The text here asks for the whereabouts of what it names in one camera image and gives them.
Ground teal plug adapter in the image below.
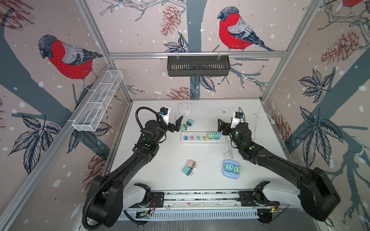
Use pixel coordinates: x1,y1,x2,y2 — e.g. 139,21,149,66
214,132,222,139
225,163,234,172
186,119,195,127

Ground white long power strip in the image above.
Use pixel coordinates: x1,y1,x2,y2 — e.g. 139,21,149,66
180,131,226,144

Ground light green plug adapter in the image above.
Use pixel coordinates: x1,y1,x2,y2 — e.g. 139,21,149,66
232,166,241,175

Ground blue rounded power strip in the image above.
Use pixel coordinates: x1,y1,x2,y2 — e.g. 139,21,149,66
222,159,241,180

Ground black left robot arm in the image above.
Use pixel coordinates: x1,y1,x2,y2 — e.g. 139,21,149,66
82,106,183,231

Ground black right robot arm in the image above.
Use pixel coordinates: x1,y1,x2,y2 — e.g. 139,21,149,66
218,119,341,221

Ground dark green plug adapter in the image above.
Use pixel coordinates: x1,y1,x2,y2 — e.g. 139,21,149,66
180,124,188,132

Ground pink plug adapter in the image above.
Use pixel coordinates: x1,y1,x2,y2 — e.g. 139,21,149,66
187,160,196,169

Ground white square power strip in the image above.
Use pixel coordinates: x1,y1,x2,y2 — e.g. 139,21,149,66
178,103,191,115

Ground teal green front adapter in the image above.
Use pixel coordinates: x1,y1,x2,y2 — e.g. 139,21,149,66
182,166,193,176

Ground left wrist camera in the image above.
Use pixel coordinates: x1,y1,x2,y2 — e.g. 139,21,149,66
159,107,171,125

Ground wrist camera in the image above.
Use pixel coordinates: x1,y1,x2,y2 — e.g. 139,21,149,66
230,112,245,129
159,107,171,125

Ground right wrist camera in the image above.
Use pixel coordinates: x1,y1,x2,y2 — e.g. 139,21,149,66
230,112,245,129

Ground white power strip cable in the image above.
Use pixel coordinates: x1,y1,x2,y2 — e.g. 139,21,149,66
252,112,276,136

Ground black hanging wire basket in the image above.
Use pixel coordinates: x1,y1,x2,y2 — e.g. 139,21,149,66
167,55,230,77

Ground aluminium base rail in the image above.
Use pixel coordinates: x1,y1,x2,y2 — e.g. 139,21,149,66
119,189,289,223

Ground white mesh wall shelf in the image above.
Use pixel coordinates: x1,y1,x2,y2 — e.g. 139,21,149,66
72,70,123,132

